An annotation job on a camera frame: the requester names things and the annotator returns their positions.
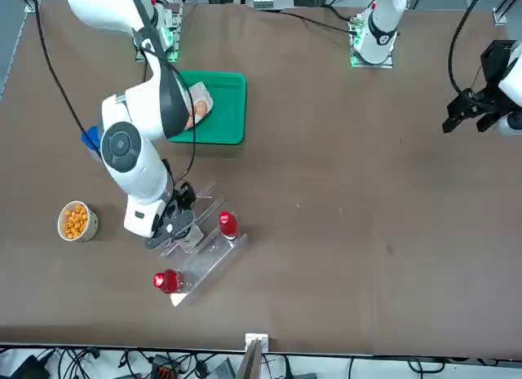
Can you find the black cable on table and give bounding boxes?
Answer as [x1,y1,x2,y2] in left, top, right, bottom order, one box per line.
[260,7,354,33]

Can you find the clear bottle with blue cap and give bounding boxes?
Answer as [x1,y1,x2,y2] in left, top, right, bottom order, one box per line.
[80,125,106,162]

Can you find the black power adapter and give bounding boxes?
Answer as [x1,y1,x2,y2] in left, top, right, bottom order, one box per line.
[7,354,51,379]

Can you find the grey upright post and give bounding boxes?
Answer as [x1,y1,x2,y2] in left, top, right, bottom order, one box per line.
[236,339,264,379]

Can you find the black orange device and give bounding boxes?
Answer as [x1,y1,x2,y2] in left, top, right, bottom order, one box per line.
[149,354,181,379]

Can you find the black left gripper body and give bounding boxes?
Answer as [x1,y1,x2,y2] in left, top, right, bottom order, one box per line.
[480,39,518,96]

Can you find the thin black cable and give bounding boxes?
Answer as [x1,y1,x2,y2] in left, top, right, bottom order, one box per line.
[140,48,197,189]

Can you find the red capped drink bottle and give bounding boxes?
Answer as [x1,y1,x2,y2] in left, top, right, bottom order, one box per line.
[152,268,191,296]
[218,209,241,242]

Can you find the black cable sleeve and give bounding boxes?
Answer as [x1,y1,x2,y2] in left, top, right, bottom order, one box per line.
[129,0,189,140]

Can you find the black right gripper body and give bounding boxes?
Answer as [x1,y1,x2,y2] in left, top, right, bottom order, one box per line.
[157,181,198,230]

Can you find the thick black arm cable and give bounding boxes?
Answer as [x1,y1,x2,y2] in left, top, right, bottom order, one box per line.
[448,0,489,97]
[32,0,91,136]

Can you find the clear acrylic display stand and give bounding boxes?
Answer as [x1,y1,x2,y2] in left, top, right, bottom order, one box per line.
[157,181,250,308]

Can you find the green plastic tray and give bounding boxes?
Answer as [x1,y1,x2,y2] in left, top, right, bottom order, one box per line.
[168,70,248,146]

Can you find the grey power brick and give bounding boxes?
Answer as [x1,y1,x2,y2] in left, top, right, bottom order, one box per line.
[211,358,237,379]

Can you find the orange snack balls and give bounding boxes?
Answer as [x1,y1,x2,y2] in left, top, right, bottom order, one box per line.
[61,204,89,238]

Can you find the white table edge bracket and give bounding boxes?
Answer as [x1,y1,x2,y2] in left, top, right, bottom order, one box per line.
[244,333,271,352]

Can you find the white paper bowl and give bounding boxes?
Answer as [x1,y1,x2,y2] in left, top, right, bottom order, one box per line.
[56,200,100,242]

